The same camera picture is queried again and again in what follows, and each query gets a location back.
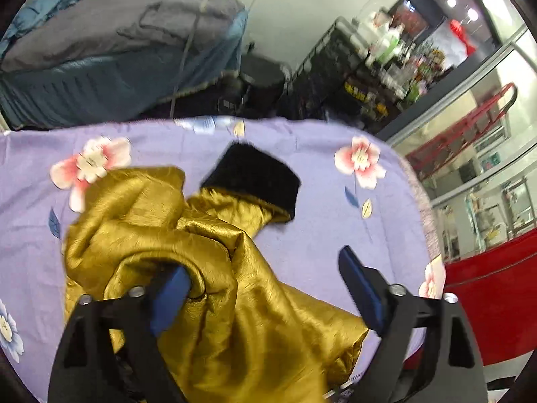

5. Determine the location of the glass partition frame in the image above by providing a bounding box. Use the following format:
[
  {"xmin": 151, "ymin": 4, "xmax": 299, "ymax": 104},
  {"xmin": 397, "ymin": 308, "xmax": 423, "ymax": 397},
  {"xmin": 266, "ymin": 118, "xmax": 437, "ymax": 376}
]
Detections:
[{"xmin": 375, "ymin": 23, "xmax": 537, "ymax": 261}]

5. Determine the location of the blue cloth bundle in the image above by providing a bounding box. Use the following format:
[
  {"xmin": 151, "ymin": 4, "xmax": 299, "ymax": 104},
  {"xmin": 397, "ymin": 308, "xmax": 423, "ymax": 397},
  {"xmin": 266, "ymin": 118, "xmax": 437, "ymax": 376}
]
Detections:
[{"xmin": 0, "ymin": 0, "xmax": 87, "ymax": 57}]

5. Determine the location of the bed with blue skirt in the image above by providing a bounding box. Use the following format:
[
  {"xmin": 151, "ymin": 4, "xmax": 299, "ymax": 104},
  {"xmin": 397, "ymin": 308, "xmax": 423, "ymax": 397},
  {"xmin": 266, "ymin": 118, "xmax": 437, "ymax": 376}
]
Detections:
[{"xmin": 0, "ymin": 0, "xmax": 249, "ymax": 129}]

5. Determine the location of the red dress display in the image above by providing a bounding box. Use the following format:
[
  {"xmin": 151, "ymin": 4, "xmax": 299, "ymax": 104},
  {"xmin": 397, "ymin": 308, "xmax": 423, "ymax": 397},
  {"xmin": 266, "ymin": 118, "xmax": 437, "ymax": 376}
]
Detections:
[{"xmin": 450, "ymin": 19, "xmax": 477, "ymax": 56}]

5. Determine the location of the grey bed cover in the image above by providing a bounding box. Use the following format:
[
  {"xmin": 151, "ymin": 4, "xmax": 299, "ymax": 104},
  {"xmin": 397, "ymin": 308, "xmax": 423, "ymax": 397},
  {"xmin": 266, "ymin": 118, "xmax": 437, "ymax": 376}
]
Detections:
[{"xmin": 2, "ymin": 0, "xmax": 246, "ymax": 72}]

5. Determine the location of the metal shelf cart with goods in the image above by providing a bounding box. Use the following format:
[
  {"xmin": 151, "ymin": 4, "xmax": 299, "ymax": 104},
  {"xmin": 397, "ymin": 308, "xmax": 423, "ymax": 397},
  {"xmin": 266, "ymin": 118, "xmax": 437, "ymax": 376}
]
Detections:
[{"xmin": 279, "ymin": 8, "xmax": 445, "ymax": 133}]

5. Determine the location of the purple floral blanket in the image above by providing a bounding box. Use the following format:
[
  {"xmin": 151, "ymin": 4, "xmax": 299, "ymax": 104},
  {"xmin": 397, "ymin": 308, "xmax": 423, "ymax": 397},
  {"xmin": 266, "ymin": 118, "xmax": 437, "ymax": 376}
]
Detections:
[{"xmin": 0, "ymin": 115, "xmax": 446, "ymax": 399}]

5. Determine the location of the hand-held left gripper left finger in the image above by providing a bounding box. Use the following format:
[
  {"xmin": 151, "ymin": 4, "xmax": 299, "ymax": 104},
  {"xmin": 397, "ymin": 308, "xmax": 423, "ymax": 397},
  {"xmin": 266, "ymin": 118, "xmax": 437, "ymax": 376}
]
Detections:
[{"xmin": 47, "ymin": 265, "xmax": 194, "ymax": 403}]

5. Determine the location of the red ladder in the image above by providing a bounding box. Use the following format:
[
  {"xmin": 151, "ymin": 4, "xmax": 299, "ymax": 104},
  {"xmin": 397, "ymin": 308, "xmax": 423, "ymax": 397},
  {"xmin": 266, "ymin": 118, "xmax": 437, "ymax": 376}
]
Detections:
[{"xmin": 405, "ymin": 83, "xmax": 518, "ymax": 173}]

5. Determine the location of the red counter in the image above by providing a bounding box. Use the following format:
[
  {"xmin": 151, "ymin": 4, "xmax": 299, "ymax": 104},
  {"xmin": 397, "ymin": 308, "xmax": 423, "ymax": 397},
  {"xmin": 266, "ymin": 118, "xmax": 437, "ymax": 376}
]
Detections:
[{"xmin": 405, "ymin": 227, "xmax": 537, "ymax": 372}]

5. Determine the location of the black stool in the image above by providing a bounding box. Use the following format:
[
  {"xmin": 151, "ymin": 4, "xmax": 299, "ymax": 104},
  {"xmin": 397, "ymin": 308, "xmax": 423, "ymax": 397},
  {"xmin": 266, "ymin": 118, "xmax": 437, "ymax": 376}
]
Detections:
[{"xmin": 218, "ymin": 42, "xmax": 292, "ymax": 117}]

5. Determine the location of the gold satin jacket black fur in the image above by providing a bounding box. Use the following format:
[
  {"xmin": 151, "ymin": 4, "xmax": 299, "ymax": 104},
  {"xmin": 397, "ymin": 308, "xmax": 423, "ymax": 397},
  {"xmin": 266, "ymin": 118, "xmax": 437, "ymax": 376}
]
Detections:
[{"xmin": 62, "ymin": 142, "xmax": 370, "ymax": 403}]

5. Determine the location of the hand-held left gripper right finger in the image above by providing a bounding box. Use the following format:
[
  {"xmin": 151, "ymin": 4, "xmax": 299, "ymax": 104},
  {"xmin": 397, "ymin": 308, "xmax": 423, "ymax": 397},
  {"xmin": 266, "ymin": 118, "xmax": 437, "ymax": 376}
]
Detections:
[{"xmin": 338, "ymin": 245, "xmax": 489, "ymax": 403}]

